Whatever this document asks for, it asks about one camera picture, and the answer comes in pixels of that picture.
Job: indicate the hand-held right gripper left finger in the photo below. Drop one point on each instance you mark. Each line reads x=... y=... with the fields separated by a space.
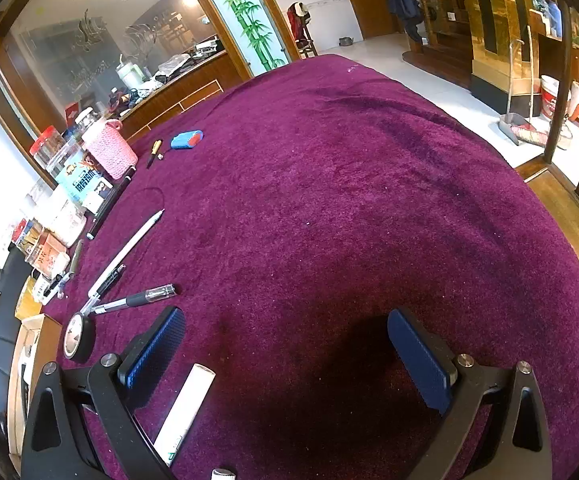
x=157 y=347

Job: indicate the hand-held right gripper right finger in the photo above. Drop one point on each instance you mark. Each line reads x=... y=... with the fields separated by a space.
x=419 y=360

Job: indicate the white cylindrical tube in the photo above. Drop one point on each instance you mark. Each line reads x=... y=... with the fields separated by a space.
x=189 y=410

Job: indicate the gel pen with clear cap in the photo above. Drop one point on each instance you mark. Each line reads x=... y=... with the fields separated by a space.
x=137 y=300

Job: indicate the black tape roll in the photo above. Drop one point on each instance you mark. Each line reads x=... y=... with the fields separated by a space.
x=82 y=337

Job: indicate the black clip pen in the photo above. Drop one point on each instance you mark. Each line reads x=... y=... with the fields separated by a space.
x=107 y=285

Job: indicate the white stylus pen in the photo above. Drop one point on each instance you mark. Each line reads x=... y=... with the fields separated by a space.
x=129 y=247

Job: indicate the open cardboard box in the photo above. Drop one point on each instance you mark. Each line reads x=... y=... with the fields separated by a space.
x=37 y=360

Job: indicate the olive green pen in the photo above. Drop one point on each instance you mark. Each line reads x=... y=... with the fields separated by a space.
x=76 y=256

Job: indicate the black and white marker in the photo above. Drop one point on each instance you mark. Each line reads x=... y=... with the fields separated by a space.
x=49 y=287

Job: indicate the yellow packet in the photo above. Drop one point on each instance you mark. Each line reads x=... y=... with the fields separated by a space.
x=27 y=300

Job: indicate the red printed box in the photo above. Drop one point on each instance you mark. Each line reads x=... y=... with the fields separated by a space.
x=47 y=255

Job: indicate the long black pen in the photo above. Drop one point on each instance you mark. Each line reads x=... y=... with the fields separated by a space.
x=112 y=202

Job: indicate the white plastic tub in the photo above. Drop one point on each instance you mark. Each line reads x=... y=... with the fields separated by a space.
x=64 y=217

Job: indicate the purple tablecloth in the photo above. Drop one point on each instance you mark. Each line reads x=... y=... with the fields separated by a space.
x=344 y=210

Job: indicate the blue printed box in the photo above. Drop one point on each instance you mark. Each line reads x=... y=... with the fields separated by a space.
x=82 y=182

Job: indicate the small yellow black screwdriver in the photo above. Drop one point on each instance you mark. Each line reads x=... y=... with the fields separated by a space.
x=154 y=152

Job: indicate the dark wooden chair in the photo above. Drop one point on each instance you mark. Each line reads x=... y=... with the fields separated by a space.
x=569 y=210

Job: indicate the clear jar with red lid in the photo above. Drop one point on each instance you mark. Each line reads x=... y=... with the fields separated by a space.
x=47 y=145

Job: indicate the glass jar with white lid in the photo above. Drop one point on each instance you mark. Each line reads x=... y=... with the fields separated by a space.
x=85 y=120

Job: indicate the grey dustpan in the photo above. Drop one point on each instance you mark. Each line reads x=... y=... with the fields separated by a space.
x=519 y=129

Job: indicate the wooden counter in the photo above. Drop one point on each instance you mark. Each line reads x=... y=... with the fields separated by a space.
x=184 y=92

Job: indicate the white electric kettle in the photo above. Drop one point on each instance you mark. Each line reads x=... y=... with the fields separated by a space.
x=130 y=72

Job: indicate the white paint bucket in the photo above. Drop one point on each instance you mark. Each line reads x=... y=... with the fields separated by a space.
x=552 y=100

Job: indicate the white mop poles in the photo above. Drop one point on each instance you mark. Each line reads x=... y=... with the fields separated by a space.
x=512 y=75

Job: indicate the printer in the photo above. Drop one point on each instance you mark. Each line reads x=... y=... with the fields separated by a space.
x=204 y=48

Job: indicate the bamboo painted panel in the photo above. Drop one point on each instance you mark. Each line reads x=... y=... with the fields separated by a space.
x=239 y=15

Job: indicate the dark blue jacket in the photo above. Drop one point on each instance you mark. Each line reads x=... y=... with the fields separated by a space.
x=404 y=7

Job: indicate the bar stool with clothes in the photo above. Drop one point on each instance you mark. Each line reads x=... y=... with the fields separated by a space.
x=300 y=25

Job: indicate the wooden stair railing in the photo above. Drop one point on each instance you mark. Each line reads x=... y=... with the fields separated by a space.
x=444 y=5

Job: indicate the blue bottles on shelf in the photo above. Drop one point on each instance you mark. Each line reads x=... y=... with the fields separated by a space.
x=549 y=10

